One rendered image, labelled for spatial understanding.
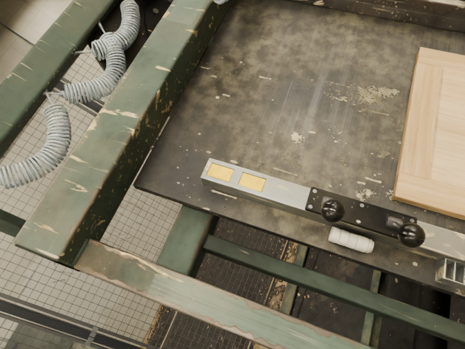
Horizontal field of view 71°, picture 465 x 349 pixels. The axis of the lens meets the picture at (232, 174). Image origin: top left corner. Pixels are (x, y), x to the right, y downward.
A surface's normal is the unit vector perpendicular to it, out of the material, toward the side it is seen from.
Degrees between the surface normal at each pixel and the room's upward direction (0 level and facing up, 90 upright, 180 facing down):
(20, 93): 90
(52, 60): 90
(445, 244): 54
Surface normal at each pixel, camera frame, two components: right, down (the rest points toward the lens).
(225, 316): -0.06, -0.45
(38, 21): 0.46, -0.12
